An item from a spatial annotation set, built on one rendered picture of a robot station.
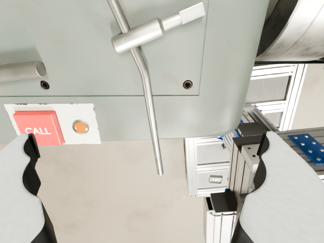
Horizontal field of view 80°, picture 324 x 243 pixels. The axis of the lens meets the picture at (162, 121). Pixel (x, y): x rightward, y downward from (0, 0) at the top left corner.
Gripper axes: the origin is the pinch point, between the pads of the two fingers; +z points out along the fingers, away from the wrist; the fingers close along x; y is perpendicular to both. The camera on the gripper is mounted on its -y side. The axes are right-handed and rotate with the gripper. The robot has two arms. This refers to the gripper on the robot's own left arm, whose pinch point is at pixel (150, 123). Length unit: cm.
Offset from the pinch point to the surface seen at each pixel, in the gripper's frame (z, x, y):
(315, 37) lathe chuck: 21.7, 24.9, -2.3
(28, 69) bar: 14.5, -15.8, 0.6
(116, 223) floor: 142, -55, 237
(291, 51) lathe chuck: 24.1, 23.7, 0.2
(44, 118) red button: 15.4, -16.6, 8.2
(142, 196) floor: 142, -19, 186
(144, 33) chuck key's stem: 14.4, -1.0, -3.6
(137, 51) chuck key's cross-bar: 15.0, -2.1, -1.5
